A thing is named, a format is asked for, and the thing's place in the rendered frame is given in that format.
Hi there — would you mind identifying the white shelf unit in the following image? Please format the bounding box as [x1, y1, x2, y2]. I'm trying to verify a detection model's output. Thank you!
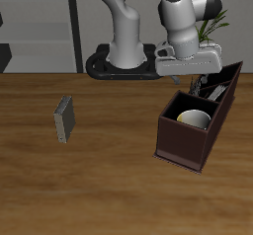
[0, 0, 84, 74]

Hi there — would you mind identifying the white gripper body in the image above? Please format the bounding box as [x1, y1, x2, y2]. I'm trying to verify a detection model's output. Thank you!
[154, 42, 223, 77]

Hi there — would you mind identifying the dark brown desk caddy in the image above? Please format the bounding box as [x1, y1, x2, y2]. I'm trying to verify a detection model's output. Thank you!
[152, 60, 244, 176]

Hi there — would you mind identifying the black book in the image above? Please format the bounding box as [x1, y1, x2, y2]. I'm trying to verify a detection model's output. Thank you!
[188, 75, 229, 102]
[52, 95, 77, 145]

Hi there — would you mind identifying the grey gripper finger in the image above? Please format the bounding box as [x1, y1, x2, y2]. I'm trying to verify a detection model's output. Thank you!
[198, 73, 210, 85]
[169, 74, 182, 85]

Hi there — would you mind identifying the white-yellow mug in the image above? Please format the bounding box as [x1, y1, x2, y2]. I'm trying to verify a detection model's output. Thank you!
[176, 109, 212, 130]

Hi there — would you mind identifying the green pot plant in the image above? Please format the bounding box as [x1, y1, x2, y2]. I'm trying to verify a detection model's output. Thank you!
[179, 0, 234, 44]

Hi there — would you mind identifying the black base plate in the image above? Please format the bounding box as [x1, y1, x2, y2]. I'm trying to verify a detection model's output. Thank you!
[85, 42, 163, 81]

